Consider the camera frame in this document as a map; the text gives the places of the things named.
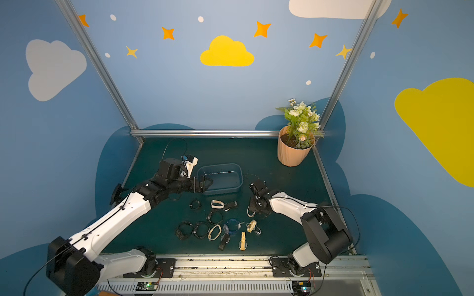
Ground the cream band watch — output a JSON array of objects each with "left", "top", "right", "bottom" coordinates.
[{"left": 207, "top": 224, "right": 222, "bottom": 241}]

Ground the blue translucent watch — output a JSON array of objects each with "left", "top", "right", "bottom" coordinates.
[{"left": 223, "top": 218, "right": 241, "bottom": 236}]

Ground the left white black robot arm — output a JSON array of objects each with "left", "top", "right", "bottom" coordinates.
[{"left": 46, "top": 155, "right": 213, "bottom": 296}]

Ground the blue plastic storage box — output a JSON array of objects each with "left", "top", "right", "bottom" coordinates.
[{"left": 197, "top": 164, "right": 243, "bottom": 196}]

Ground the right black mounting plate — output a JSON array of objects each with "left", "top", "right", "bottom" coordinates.
[{"left": 269, "top": 256, "right": 322, "bottom": 278}]

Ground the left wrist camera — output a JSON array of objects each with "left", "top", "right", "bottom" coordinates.
[{"left": 182, "top": 154, "right": 198, "bottom": 178}]

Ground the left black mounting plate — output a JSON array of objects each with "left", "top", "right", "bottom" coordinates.
[{"left": 123, "top": 258, "right": 176, "bottom": 278}]

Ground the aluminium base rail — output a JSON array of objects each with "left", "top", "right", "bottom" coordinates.
[{"left": 91, "top": 255, "right": 381, "bottom": 296}]

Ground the black mounting plate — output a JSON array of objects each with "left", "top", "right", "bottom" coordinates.
[
  {"left": 123, "top": 258, "right": 176, "bottom": 278},
  {"left": 269, "top": 256, "right": 322, "bottom": 278}
]

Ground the left green circuit board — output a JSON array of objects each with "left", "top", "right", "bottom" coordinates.
[{"left": 135, "top": 281, "right": 159, "bottom": 292}]

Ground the left aluminium frame post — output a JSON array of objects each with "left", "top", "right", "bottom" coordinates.
[{"left": 55, "top": 0, "right": 139, "bottom": 130}]

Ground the red emergency button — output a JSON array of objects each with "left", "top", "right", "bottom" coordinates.
[{"left": 109, "top": 183, "right": 128, "bottom": 205}]

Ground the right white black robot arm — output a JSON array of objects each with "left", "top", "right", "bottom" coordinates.
[{"left": 248, "top": 179, "right": 354, "bottom": 277}]

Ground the horizontal aluminium frame bar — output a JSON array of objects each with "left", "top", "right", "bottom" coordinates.
[{"left": 130, "top": 129, "right": 279, "bottom": 138}]

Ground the tan small watch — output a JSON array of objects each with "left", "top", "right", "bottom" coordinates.
[{"left": 246, "top": 220, "right": 257, "bottom": 233}]

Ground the right green circuit board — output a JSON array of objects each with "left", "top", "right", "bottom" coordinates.
[{"left": 292, "top": 281, "right": 312, "bottom": 296}]

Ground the black round watch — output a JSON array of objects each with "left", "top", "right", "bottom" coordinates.
[{"left": 207, "top": 209, "right": 223, "bottom": 225}]

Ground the peach ribbed flower pot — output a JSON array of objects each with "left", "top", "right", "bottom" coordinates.
[{"left": 277, "top": 127, "right": 316, "bottom": 167}]

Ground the aluminium frame post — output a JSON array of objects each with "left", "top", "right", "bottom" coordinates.
[
  {"left": 55, "top": 0, "right": 139, "bottom": 130},
  {"left": 320, "top": 0, "right": 385, "bottom": 130}
]

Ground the white strap watch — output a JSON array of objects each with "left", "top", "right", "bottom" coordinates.
[{"left": 211, "top": 200, "right": 225, "bottom": 209}]

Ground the white artificial flower plant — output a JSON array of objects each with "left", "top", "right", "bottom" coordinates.
[{"left": 277, "top": 98, "right": 324, "bottom": 150}]

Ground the right aluminium frame post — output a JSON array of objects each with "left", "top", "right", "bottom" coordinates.
[{"left": 320, "top": 0, "right": 385, "bottom": 130}]

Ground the black strap watch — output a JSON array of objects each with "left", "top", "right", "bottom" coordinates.
[
  {"left": 223, "top": 201, "right": 238, "bottom": 212},
  {"left": 218, "top": 234, "right": 230, "bottom": 251}
]

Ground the small black watch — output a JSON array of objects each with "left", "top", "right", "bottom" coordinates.
[{"left": 189, "top": 199, "right": 202, "bottom": 211}]

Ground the beige oval band watch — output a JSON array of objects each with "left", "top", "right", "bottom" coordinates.
[{"left": 246, "top": 205, "right": 256, "bottom": 218}]

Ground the green circuit board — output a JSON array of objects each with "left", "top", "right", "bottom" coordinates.
[
  {"left": 292, "top": 281, "right": 312, "bottom": 296},
  {"left": 135, "top": 281, "right": 159, "bottom": 292}
]

